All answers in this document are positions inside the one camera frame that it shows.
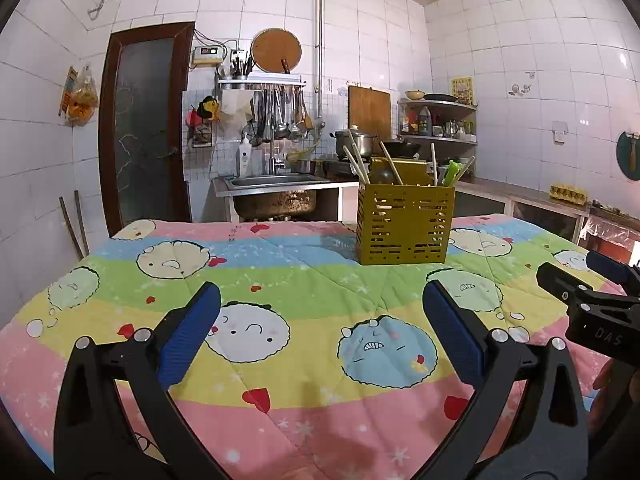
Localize white hanging cloth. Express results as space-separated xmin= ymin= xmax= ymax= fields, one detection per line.
xmin=221 ymin=91 xmax=255 ymax=125

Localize gas stove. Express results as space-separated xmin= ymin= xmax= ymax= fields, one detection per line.
xmin=320 ymin=156 xmax=373 ymax=176

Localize yellow wall poster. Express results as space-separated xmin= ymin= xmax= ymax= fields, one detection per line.
xmin=450 ymin=76 xmax=474 ymax=106

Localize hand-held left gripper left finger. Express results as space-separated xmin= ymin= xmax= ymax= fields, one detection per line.
xmin=54 ymin=281 xmax=231 ymax=480

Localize black wok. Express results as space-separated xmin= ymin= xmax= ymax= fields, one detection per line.
xmin=382 ymin=139 xmax=422 ymax=158

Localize red cabinet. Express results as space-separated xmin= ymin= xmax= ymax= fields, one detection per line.
xmin=582 ymin=210 xmax=640 ymax=266

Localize yellow green hose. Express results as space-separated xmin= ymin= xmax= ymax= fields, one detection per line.
xmin=286 ymin=141 xmax=321 ymax=161

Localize plastic bag of oranges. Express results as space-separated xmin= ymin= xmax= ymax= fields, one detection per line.
xmin=67 ymin=65 xmax=100 ymax=127

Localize person's right hand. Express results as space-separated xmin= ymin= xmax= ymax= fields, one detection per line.
xmin=591 ymin=360 xmax=616 ymax=427

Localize metal corner shelf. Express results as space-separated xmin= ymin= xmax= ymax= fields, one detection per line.
xmin=398 ymin=97 xmax=478 ymax=161

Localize rectangular wooden cutting board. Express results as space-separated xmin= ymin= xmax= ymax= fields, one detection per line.
xmin=347 ymin=85 xmax=393 ymax=141

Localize clear plastic sheet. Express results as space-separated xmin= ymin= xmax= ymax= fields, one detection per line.
xmin=582 ymin=215 xmax=636 ymax=241

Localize yellow and black hanging item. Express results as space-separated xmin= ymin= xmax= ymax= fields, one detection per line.
xmin=196 ymin=96 xmax=221 ymax=122

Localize thin leaning stick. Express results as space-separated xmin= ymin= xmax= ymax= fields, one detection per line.
xmin=74 ymin=191 xmax=91 ymax=256
xmin=59 ymin=196 xmax=85 ymax=259

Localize steel faucet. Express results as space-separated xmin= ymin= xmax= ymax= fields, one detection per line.
xmin=267 ymin=119 xmax=287 ymax=176

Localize metal cup of chopsticks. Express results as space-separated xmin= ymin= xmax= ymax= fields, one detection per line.
xmin=229 ymin=57 xmax=255 ymax=81

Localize round green wall board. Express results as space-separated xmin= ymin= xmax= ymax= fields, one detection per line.
xmin=616 ymin=130 xmax=640 ymax=179

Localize yellow slotted utensil holder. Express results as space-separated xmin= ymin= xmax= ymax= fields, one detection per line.
xmin=356 ymin=157 xmax=456 ymax=266

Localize brown wooden glass door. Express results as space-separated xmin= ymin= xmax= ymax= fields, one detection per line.
xmin=98 ymin=21 xmax=196 ymax=237

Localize row of hanging kitchen utensils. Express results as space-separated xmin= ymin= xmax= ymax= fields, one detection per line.
xmin=247 ymin=86 xmax=315 ymax=147

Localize striped wall hanging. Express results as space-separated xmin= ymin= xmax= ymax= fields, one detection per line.
xmin=59 ymin=67 xmax=78 ymax=116

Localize metal wall rack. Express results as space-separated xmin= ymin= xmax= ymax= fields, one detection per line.
xmin=217 ymin=74 xmax=307 ymax=90

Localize stainless steel sink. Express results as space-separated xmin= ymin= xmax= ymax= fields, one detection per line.
xmin=212 ymin=172 xmax=346 ymax=223

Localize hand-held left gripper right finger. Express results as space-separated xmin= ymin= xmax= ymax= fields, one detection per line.
xmin=420 ymin=280 xmax=591 ymax=480

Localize yellow egg carton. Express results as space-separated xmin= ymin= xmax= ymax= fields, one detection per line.
xmin=549 ymin=184 xmax=591 ymax=203

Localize beige controller box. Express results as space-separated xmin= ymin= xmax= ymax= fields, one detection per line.
xmin=192 ymin=45 xmax=224 ymax=66

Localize steel pot with lid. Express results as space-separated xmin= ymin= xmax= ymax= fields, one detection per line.
xmin=330 ymin=126 xmax=373 ymax=158

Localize electrical cables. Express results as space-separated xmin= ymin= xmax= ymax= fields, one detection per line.
xmin=192 ymin=27 xmax=241 ymax=51

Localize kitchen counter with cabinets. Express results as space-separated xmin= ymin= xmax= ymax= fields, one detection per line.
xmin=320 ymin=160 xmax=591 ymax=248

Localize round wooden cutting board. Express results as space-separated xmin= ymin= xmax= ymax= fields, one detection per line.
xmin=251 ymin=28 xmax=302 ymax=73

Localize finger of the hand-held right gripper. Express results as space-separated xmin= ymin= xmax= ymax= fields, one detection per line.
xmin=536 ymin=262 xmax=640 ymax=313
xmin=586 ymin=251 xmax=640 ymax=293

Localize colourful cartoon printed blanket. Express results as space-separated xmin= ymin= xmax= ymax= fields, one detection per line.
xmin=0 ymin=212 xmax=640 ymax=480

